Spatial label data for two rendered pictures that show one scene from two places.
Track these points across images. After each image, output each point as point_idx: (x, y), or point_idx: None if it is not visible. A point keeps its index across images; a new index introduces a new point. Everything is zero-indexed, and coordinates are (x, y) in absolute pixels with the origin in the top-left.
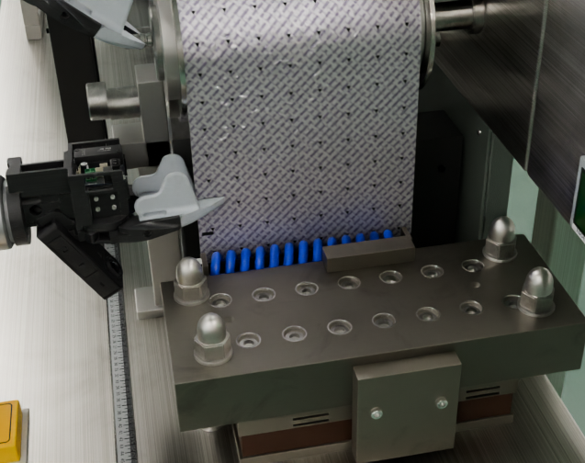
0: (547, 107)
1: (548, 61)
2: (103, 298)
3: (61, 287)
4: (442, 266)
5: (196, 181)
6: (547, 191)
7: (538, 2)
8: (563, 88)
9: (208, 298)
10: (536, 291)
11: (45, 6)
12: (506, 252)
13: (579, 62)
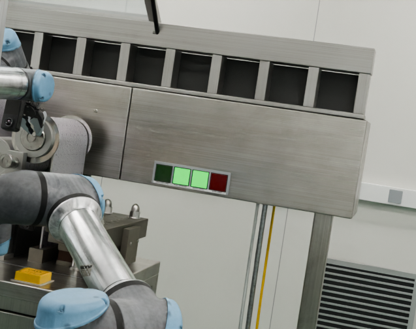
0: (131, 155)
1: (130, 141)
2: (33, 229)
3: None
4: None
5: None
6: (134, 179)
7: (121, 126)
8: (140, 147)
9: None
10: (138, 209)
11: (41, 115)
12: (111, 209)
13: (147, 138)
